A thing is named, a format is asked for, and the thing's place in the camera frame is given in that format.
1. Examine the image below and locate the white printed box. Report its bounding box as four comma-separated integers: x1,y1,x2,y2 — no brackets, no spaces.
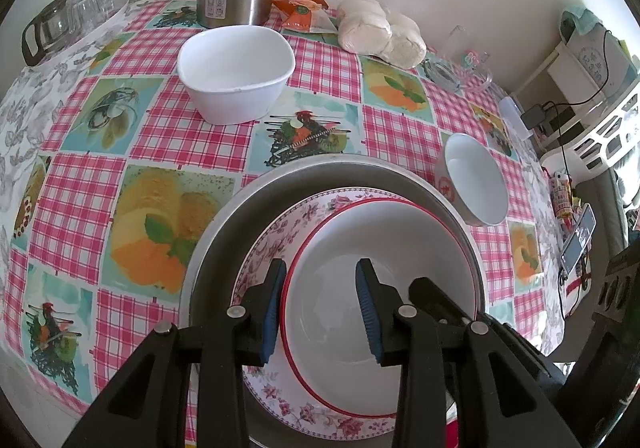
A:
560,10,633,99

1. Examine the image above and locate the pale blue round bowl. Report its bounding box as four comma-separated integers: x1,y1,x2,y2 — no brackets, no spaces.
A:
435,133,509,227

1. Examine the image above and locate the black charger plug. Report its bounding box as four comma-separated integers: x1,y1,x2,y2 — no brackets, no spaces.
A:
520,103,548,130

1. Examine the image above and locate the small patterned bottle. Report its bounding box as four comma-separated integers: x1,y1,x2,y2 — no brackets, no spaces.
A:
550,173,576,219

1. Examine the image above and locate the stainless steel basin plate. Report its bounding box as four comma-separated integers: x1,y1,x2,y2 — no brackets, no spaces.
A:
182,154,487,448

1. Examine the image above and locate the clear glass mug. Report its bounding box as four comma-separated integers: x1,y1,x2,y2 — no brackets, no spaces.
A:
425,25,493,94

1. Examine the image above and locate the floral rim round plate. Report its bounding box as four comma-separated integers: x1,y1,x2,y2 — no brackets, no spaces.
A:
231,185,451,439

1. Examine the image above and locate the white plastic box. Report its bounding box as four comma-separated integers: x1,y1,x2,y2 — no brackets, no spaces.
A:
499,97,533,139

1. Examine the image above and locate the strawberry print red-rim bowl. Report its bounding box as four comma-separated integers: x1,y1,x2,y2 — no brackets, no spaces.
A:
280,198,478,421

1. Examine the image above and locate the glass teapot with black handle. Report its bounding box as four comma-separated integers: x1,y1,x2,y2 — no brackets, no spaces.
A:
21,0,81,67

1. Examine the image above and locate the smartphone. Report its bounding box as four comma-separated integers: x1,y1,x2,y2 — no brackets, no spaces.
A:
560,203,597,279

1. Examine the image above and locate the bag of steamed buns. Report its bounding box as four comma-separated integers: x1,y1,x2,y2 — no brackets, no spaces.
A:
337,0,427,69

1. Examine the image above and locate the white square bowl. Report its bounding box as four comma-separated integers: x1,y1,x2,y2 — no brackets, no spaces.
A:
177,25,296,125

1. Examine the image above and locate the grey floral tablecloth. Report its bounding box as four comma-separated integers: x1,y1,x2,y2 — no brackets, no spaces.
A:
0,0,576,359

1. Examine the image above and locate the black charger cable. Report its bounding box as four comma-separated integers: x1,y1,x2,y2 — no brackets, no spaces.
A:
542,30,623,169

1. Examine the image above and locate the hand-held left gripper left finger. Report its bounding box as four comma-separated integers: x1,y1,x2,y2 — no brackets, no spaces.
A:
60,258,288,448

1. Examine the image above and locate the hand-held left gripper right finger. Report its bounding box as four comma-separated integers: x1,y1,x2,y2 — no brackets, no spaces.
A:
355,258,583,448

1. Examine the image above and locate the white lattice shelf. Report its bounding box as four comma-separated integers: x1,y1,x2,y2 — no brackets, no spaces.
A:
515,40,640,179

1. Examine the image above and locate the orange snack packet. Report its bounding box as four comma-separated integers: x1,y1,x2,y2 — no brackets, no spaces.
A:
272,0,341,35

